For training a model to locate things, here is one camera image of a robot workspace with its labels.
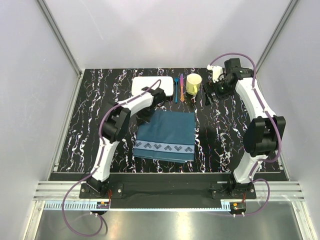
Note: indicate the aluminium front rail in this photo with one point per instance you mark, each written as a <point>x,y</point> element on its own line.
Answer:
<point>279,190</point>

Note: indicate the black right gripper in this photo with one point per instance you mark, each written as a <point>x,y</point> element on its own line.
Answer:
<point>209,87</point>

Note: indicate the blue patterned cloth placemat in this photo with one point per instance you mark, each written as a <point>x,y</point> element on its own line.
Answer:
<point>168,136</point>

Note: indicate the left aluminium frame post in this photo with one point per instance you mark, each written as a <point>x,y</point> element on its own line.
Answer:
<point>58,35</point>

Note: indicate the yellow mug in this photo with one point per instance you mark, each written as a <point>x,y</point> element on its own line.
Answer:
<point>193,83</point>

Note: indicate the aluminium frame post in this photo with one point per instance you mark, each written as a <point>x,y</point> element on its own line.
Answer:
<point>58,35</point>
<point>277,32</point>

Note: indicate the blue small fork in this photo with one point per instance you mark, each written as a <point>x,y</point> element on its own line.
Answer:
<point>176,80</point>

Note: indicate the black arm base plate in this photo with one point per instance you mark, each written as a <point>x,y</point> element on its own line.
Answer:
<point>212,185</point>

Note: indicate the right aluminium frame post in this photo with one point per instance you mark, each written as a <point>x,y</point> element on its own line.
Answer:
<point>277,32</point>

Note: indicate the white rectangular plate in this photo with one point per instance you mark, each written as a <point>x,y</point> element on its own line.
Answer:
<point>166,83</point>

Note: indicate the grey cable duct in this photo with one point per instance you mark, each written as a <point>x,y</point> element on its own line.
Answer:
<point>104,206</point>

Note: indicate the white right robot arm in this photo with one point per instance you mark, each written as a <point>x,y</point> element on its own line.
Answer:
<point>262,140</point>

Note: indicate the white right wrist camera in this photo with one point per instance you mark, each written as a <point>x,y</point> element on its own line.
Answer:
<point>216,70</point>

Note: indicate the pink orange knife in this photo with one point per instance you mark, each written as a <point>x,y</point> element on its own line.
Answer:
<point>181,81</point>

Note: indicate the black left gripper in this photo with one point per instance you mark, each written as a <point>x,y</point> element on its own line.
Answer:
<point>141,118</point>

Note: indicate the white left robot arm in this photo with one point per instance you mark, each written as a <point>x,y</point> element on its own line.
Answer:
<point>112,130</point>

